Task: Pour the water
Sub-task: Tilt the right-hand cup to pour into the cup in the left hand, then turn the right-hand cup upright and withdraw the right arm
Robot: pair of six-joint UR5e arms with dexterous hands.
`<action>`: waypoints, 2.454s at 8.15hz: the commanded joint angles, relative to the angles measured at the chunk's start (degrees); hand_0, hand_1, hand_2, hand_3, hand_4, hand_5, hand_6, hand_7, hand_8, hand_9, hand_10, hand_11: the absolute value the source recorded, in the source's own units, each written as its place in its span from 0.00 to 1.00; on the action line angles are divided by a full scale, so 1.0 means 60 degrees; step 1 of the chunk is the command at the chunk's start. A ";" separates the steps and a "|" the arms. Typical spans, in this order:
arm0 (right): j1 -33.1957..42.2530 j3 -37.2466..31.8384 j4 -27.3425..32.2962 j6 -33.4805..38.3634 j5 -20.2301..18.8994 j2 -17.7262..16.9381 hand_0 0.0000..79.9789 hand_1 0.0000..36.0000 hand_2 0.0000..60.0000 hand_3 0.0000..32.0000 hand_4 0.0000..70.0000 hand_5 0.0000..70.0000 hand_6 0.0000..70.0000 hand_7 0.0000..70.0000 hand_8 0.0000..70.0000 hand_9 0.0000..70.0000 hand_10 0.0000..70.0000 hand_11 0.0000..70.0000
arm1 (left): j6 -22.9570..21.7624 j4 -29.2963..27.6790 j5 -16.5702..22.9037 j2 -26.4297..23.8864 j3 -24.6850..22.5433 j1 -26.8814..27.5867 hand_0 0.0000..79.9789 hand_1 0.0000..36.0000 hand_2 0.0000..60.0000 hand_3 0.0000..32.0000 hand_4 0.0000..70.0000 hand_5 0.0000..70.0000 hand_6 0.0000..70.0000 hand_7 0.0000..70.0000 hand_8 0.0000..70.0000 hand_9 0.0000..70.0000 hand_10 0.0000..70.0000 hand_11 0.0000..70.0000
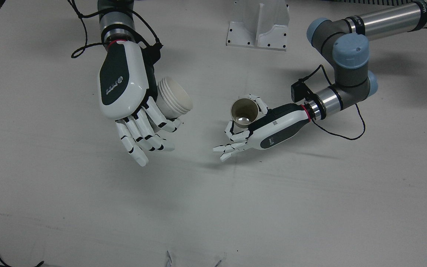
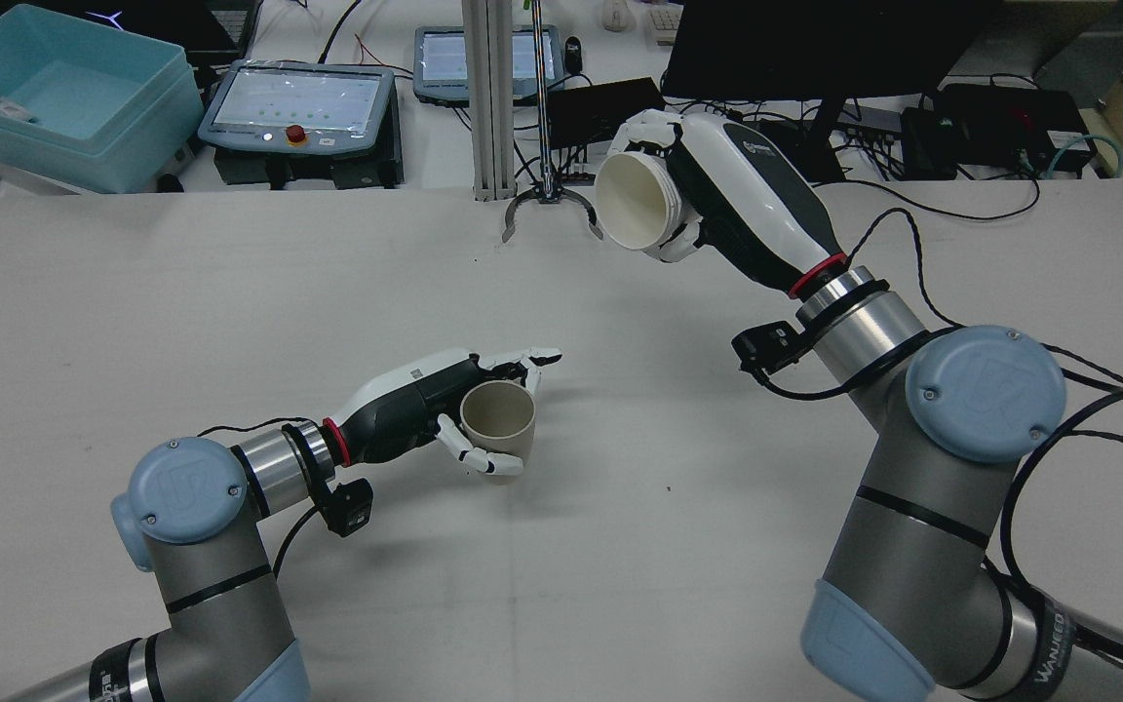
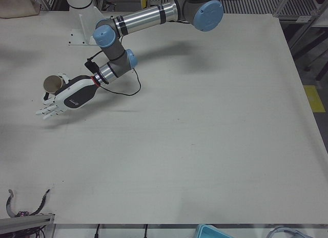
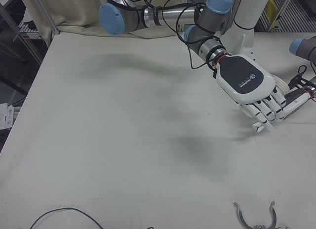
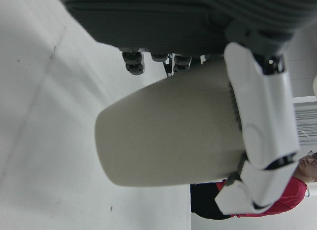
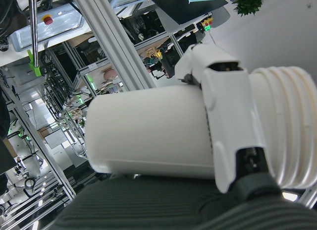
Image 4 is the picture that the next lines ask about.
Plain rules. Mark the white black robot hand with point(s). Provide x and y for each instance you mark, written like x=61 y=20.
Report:
x=296 y=100
x=244 y=78

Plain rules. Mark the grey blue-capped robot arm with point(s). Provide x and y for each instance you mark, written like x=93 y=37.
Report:
x=128 y=16
x=308 y=49

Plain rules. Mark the beige curtain cloth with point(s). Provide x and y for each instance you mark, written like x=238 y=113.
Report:
x=74 y=11

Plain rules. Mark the grey metal shelf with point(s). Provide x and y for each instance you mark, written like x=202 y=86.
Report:
x=24 y=29

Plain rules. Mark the white printed paper box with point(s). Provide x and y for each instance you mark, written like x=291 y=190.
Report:
x=6 y=115

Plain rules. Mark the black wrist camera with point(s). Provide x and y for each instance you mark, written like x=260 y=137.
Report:
x=295 y=81

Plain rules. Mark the aluminium frame rack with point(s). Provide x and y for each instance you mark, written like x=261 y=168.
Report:
x=284 y=7

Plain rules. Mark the metal claw bracket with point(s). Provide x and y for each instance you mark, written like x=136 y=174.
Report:
x=258 y=226

